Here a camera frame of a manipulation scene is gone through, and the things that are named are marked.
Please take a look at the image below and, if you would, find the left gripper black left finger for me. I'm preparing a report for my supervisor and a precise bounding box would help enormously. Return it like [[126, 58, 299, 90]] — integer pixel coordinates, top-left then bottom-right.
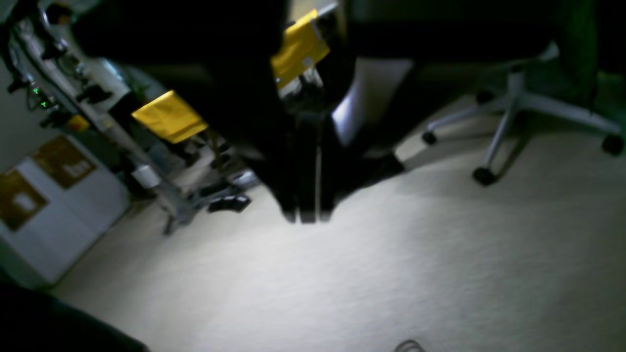
[[70, 0, 316, 223]]

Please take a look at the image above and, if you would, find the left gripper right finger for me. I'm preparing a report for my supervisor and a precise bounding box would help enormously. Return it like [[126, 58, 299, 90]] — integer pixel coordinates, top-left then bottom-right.
[[318, 0, 558, 222]]

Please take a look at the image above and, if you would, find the yellow sheet left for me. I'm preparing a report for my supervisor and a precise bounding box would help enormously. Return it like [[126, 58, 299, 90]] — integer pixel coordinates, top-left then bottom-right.
[[132, 90, 208, 143]]

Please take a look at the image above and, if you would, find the yellow sheet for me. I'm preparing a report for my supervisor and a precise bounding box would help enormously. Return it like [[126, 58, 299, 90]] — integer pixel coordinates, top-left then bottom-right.
[[270, 9, 330, 90], [132, 90, 208, 143]]

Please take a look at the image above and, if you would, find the yellow sheet upper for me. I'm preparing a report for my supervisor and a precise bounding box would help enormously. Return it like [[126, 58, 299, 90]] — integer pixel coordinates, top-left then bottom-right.
[[270, 9, 330, 90]]

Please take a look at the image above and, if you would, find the metal equipment rack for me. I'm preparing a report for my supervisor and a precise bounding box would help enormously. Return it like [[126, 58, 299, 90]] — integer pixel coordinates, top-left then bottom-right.
[[1, 0, 252, 235]]

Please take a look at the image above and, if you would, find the office chair with castors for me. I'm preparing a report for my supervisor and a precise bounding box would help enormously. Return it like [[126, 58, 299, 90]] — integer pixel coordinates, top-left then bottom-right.
[[421, 0, 625, 186]]

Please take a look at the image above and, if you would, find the white cabinet with labels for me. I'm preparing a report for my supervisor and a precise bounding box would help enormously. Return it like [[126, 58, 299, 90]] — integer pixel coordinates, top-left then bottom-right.
[[1, 134, 131, 289]]

